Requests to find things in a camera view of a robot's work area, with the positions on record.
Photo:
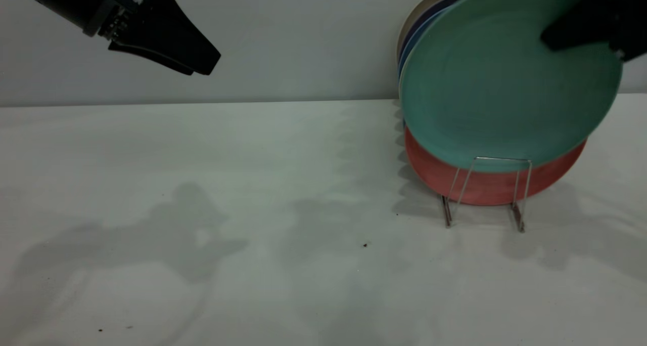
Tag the blue round plate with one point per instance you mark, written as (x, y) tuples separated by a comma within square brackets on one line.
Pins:
[(410, 42)]

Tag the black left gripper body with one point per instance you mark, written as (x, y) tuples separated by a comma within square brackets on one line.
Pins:
[(119, 9)]

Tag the dark purple round plate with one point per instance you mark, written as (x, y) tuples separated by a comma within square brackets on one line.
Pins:
[(429, 14)]

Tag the pink round plate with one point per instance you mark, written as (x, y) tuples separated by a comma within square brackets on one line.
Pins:
[(485, 186)]

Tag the green round plate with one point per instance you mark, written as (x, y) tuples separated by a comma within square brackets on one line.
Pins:
[(505, 83)]

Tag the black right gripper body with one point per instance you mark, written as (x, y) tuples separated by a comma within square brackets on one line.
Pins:
[(624, 17)]

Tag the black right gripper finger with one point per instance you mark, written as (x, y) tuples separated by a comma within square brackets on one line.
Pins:
[(576, 30)]

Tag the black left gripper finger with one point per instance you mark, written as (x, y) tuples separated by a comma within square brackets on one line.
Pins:
[(151, 55), (177, 37)]

